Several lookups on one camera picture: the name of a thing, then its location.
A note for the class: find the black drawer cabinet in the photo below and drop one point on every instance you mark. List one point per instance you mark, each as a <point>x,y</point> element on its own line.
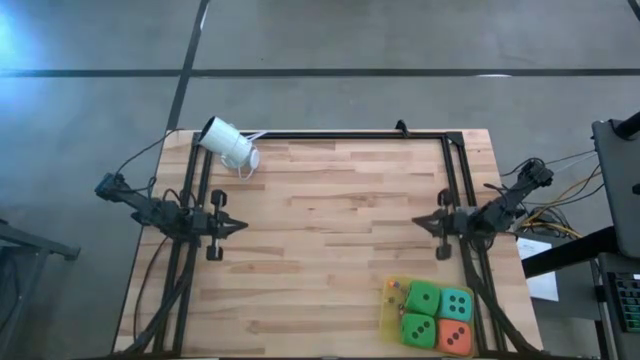
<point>625,300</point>

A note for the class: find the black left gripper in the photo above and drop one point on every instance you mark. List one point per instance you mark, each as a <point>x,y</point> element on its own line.
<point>210,225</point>

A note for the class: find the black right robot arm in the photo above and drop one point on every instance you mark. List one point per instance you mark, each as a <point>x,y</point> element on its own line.
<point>505,205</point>

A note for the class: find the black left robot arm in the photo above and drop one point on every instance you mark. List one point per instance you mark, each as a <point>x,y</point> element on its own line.
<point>150,212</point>

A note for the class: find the cyan foam die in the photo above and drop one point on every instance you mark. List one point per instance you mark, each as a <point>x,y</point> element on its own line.
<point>455,305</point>

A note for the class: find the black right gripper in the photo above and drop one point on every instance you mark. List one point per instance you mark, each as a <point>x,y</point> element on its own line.
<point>457,222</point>

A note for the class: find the orange foam die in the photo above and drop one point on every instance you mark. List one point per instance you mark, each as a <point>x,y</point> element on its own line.
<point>462,347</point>

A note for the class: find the green foam die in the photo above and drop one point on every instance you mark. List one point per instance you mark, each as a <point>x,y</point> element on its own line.
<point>415,305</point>
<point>407,342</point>

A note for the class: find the black metal stand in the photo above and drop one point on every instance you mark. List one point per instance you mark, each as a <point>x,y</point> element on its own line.
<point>40,245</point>

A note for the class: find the black desk leg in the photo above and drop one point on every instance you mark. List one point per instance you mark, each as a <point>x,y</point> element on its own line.
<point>565,252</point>

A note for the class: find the grey computer case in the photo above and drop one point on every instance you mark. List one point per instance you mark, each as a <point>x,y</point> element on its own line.
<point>620,200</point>

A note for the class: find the yellow plastic bin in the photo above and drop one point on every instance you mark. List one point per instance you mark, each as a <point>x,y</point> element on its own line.
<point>387,325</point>

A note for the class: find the black table clamp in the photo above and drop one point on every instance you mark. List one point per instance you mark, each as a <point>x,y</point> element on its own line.
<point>401,129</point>

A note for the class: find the white spotlight lamp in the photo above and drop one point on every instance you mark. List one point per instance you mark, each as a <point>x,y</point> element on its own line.
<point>225,142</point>

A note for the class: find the white paper sheet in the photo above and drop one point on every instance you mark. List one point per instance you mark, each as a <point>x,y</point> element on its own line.
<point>542,287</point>

